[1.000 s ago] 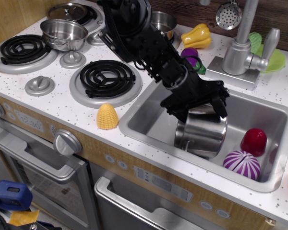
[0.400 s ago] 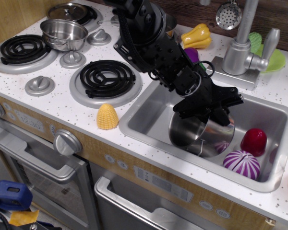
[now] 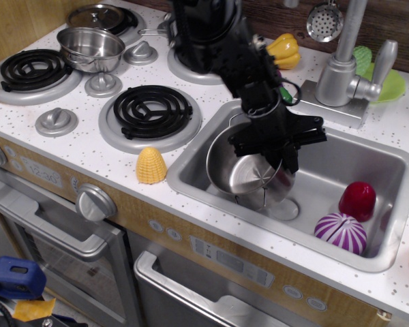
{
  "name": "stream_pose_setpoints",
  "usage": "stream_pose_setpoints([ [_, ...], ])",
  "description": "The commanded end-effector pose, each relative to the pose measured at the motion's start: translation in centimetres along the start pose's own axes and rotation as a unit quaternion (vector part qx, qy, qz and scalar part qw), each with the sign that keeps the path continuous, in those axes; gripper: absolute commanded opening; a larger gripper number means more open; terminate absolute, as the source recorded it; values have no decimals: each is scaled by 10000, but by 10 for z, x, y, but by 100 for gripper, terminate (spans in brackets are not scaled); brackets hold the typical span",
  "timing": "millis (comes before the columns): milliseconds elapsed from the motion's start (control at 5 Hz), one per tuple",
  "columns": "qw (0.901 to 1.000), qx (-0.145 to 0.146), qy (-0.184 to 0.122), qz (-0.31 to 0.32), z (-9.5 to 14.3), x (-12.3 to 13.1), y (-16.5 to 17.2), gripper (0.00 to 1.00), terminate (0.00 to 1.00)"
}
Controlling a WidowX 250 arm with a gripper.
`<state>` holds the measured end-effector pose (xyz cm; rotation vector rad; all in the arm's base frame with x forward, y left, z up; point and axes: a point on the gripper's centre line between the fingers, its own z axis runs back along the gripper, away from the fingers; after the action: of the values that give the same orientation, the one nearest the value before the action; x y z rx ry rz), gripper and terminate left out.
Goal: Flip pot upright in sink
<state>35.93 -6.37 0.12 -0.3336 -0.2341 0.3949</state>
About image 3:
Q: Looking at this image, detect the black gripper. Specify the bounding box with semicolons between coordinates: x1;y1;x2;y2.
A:
228;103;327;173

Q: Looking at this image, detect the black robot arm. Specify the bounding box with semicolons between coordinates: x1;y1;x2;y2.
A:
168;1;327;173

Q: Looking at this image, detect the silver toy sink basin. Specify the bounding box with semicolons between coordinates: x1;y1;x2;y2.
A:
167;100;409;273

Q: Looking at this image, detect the steel bowl pot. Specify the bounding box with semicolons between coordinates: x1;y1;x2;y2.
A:
57;27;125;73

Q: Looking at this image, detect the steel pot lid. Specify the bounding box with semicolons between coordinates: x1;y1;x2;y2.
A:
66;3;125;30

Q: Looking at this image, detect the purple toy eggplant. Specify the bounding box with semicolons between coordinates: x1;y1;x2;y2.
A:
277;69;293;105

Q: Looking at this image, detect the silver toy faucet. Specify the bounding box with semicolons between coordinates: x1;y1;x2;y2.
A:
296;1;398;129

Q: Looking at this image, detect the red toy fruit half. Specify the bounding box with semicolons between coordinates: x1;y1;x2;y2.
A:
338;181;376;222

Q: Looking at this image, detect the purple striped toy onion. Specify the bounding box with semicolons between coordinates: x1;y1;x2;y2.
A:
314;213;367;255

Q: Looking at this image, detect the yellow toy bell pepper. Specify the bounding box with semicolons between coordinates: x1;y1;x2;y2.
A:
267;33;301;69

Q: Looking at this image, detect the green toy vegetable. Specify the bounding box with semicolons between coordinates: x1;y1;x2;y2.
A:
352;46;372;76

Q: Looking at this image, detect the yellow toy corn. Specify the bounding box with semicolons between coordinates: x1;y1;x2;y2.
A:
136;147;168;185

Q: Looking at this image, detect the light green toy plate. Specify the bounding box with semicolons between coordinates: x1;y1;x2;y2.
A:
376;69;406;103

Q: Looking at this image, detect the steel slotted skimmer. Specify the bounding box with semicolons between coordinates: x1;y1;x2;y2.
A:
306;1;344;43

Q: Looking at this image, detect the front right black burner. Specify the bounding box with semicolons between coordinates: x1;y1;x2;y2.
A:
113;85;194;140

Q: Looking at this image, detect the black burner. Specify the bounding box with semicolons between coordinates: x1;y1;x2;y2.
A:
107;7;138;35
113;85;194;140
0;49;73;92

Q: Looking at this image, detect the silver stove knob upper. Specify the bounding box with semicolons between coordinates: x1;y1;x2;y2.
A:
123;41;158;65

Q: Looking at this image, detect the silver stove knob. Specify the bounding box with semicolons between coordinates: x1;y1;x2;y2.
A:
123;41;158;65
157;13;175;35
85;72;123;98
35;108;78;138

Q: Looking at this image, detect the silver stove knob back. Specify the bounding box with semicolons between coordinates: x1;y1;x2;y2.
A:
157;13;175;35

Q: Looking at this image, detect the toy dishwasher door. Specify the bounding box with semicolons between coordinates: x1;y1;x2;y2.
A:
134;251;313;326

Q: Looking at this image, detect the silver stove knob middle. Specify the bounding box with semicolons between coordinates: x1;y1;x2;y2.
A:
85;72;123;98

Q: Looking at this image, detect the back left black burner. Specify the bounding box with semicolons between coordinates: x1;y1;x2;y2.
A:
107;7;138;35

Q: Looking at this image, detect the toy oven door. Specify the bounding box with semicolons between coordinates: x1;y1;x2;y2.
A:
0;168;143;326

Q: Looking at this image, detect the silver stove knob front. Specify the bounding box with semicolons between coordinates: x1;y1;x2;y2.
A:
35;108;78;138

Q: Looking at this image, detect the front left black burner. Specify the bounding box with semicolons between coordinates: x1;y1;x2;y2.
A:
0;49;73;92

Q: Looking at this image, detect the blue clamp tool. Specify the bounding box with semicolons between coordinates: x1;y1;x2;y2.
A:
0;256;47;300

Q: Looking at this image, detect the yellow cloth piece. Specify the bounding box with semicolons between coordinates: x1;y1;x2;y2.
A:
12;298;56;322

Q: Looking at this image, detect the steel saucepan with handle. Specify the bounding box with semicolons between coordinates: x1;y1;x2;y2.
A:
138;29;168;37

